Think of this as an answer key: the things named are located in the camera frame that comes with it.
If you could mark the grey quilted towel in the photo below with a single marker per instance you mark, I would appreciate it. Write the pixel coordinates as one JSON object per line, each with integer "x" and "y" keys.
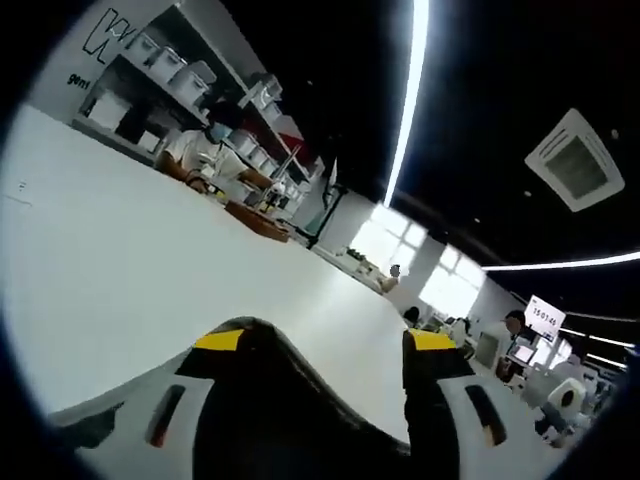
{"x": 280, "y": 400}

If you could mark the white office chair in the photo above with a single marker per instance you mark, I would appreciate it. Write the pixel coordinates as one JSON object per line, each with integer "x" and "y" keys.
{"x": 565, "y": 395}

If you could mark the ceiling light strip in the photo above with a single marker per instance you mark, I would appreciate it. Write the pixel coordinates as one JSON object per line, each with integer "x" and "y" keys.
{"x": 575, "y": 263}
{"x": 411, "y": 100}

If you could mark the black tripod stand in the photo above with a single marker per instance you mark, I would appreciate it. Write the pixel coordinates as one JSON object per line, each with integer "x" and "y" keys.
{"x": 327, "y": 197}

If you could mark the wooden tray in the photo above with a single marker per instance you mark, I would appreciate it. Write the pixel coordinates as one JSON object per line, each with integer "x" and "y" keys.
{"x": 257, "y": 222}

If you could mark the ceiling air vent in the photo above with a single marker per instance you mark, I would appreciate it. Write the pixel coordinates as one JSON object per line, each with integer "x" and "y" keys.
{"x": 575, "y": 160}

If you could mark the white box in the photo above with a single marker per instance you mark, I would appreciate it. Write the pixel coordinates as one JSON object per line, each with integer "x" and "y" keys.
{"x": 107, "y": 106}

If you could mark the grey shelf unit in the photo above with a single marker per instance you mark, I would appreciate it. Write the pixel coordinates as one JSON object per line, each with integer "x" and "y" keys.
{"x": 150, "y": 75}

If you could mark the group of white storage bins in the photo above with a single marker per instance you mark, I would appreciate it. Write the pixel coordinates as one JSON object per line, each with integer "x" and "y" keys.
{"x": 167, "y": 62}

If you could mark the wall display screen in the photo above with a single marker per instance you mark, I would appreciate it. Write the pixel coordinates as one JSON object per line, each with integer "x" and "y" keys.
{"x": 546, "y": 316}

